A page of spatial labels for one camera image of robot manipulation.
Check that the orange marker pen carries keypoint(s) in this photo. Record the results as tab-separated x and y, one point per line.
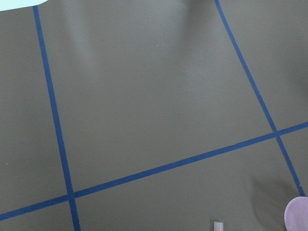
218	226

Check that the pink mesh pen holder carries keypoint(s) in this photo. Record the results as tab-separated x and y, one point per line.
296	214

